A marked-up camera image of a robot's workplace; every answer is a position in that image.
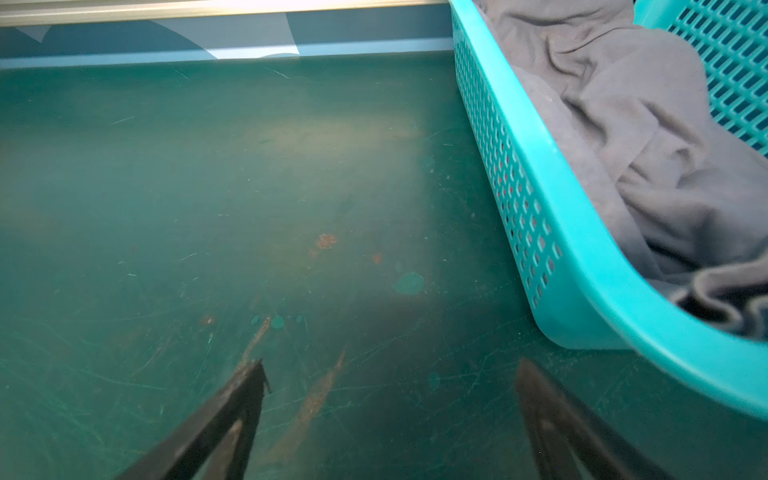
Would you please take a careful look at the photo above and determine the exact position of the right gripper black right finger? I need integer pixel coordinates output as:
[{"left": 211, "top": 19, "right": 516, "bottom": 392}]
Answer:
[{"left": 515, "top": 359, "right": 671, "bottom": 479}]

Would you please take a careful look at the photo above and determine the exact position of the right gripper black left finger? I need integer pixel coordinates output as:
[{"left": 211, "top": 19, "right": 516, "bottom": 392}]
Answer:
[{"left": 117, "top": 360, "right": 269, "bottom": 479}]

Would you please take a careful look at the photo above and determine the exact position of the grey t-shirt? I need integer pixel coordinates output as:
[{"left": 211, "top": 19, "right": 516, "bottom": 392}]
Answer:
[{"left": 477, "top": 1, "right": 767, "bottom": 341}]

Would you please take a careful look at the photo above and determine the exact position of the teal plastic basket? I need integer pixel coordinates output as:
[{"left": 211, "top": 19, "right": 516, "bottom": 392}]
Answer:
[{"left": 451, "top": 1, "right": 767, "bottom": 419}]

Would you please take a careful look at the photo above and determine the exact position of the aluminium back rail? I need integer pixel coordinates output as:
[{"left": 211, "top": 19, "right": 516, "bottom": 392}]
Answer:
[{"left": 1, "top": 0, "right": 442, "bottom": 27}]

